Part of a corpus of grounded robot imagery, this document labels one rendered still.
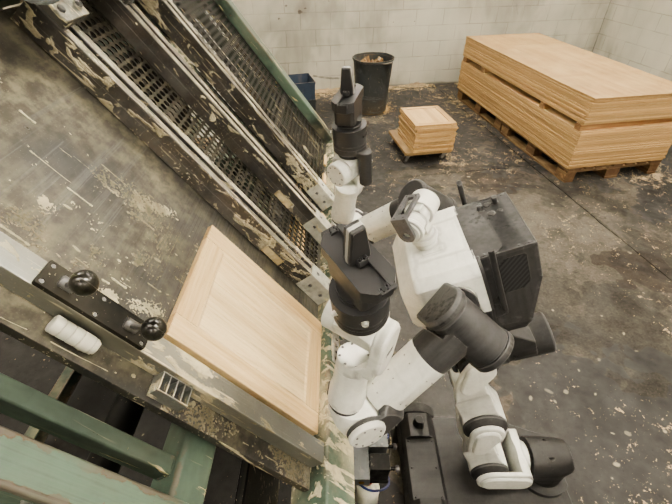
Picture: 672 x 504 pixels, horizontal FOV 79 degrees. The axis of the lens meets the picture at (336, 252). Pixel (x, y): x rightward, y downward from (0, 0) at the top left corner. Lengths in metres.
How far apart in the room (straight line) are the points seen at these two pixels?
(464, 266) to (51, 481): 0.75
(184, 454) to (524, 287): 0.77
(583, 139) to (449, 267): 3.51
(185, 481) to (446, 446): 1.32
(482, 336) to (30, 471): 0.69
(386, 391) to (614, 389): 1.98
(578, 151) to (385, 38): 3.27
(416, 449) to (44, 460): 1.51
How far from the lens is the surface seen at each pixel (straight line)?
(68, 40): 1.16
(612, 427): 2.55
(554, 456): 1.90
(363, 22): 6.35
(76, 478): 0.70
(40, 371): 2.84
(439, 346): 0.80
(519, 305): 1.02
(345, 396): 0.79
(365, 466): 1.28
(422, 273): 0.89
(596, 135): 4.38
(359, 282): 0.50
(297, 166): 1.78
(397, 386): 0.84
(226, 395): 0.90
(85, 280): 0.65
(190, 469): 0.91
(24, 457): 0.68
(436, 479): 1.90
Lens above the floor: 1.91
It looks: 39 degrees down
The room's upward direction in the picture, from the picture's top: straight up
